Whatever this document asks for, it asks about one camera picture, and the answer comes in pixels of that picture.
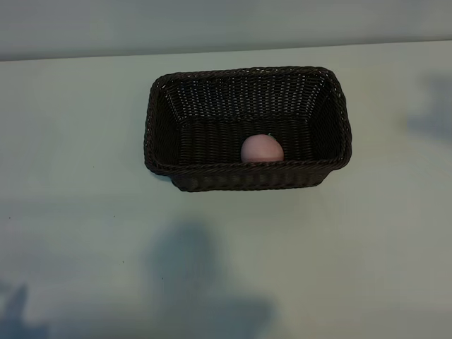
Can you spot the pink peach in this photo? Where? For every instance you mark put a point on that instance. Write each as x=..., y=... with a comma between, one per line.
x=261, y=150

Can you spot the dark brown wicker basket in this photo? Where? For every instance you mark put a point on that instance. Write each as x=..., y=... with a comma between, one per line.
x=247, y=106

